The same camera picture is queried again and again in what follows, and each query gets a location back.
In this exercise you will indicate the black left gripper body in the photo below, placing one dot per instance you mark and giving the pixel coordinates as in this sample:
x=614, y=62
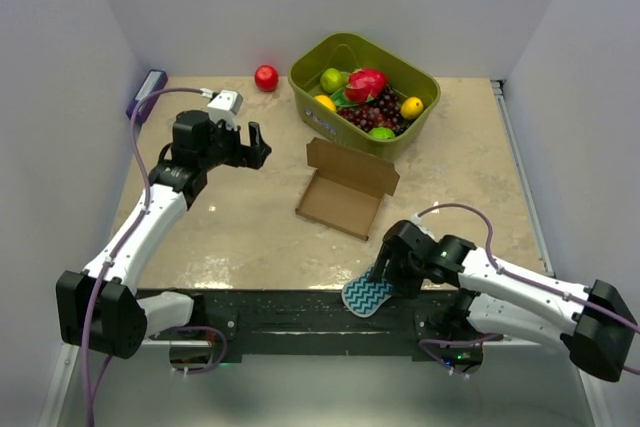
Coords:
x=224, y=149

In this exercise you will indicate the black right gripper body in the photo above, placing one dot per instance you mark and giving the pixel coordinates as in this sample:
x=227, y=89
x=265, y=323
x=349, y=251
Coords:
x=406, y=276

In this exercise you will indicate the blue zigzag sponge cloth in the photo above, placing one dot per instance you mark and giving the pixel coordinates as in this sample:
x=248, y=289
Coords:
x=363, y=298

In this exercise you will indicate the brown cardboard paper box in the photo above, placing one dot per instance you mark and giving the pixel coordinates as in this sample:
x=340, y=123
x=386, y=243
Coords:
x=346, y=189

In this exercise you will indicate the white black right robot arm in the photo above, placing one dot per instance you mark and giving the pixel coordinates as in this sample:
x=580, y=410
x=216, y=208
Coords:
x=593, y=323

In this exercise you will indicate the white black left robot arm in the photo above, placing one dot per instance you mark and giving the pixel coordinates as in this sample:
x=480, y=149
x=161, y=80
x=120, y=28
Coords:
x=97, y=307

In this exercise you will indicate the purple rectangular box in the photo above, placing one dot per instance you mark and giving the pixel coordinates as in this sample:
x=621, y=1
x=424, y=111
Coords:
x=155, y=80

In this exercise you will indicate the red apple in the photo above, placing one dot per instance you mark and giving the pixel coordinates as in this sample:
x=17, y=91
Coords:
x=266, y=78

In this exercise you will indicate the orange fruit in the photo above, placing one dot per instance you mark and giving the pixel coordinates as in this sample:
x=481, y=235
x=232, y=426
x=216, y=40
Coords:
x=326, y=101

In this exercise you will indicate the green apple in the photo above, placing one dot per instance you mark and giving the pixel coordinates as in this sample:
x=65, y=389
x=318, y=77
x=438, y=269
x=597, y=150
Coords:
x=332, y=79

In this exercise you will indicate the green plastic tub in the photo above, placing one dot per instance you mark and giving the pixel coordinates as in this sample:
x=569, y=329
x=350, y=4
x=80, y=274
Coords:
x=348, y=52

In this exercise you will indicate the green lime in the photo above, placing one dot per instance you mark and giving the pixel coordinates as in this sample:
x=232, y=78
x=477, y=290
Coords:
x=382, y=133

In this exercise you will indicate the red dragon fruit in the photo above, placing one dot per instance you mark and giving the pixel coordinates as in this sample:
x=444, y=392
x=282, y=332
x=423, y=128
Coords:
x=364, y=85

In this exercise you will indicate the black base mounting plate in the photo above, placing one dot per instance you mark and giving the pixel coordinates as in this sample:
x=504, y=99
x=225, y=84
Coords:
x=316, y=323

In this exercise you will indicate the purple grape bunch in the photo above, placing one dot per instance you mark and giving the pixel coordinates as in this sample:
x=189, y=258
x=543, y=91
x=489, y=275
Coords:
x=383, y=111

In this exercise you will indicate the yellow lemon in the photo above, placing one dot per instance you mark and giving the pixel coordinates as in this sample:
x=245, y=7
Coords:
x=412, y=108

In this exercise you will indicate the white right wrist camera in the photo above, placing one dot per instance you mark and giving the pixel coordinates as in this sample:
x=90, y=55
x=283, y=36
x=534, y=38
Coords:
x=417, y=221

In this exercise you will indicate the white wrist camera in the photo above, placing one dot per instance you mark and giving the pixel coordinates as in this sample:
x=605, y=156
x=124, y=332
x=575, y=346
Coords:
x=417, y=221
x=224, y=108

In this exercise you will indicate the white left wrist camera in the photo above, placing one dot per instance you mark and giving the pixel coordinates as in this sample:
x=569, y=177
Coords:
x=224, y=108

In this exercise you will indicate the aluminium rail frame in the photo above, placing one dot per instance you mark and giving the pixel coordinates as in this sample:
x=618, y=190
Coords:
x=482, y=145

